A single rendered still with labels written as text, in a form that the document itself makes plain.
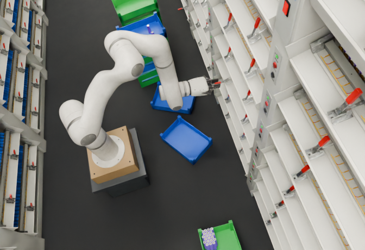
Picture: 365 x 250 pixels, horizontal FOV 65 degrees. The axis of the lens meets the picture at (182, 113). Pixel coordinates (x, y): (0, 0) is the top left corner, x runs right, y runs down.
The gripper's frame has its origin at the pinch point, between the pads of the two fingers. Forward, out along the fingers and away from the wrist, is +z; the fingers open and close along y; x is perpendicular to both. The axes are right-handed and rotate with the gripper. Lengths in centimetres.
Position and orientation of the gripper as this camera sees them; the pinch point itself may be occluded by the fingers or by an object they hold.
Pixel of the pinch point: (215, 83)
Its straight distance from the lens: 161.6
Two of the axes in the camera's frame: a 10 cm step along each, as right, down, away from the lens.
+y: 2.3, 8.2, -5.3
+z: 9.7, -1.8, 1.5
